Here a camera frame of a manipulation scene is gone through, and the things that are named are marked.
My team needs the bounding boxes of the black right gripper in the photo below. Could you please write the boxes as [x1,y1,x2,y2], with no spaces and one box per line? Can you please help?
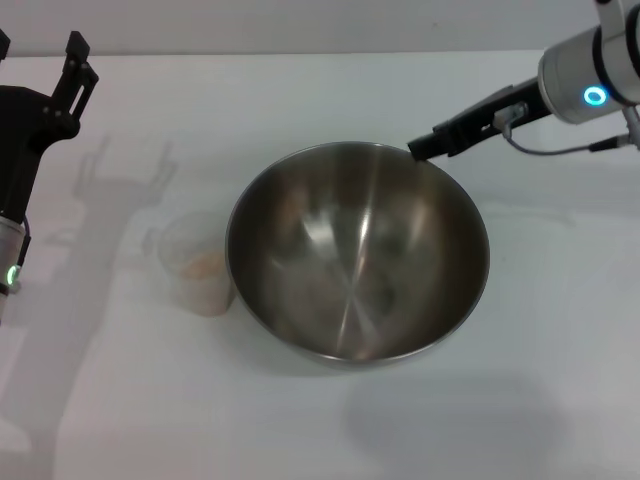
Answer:
[407,77,551,162]

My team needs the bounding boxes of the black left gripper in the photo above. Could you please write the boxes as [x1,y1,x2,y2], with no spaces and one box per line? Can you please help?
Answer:
[0,29,100,224]

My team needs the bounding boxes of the stainless steel mixing bowl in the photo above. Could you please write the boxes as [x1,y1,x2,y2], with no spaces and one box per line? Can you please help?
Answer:
[224,141,491,371]

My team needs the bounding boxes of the clear plastic measuring cup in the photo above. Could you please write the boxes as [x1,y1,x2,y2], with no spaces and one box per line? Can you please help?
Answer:
[143,209,236,317]

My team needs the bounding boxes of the white rice grains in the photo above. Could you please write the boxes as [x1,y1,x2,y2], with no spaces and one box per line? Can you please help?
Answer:
[180,251,232,315]

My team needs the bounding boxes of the grey right gripper cable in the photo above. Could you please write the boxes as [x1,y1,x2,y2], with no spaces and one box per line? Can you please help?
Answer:
[492,102,640,154]

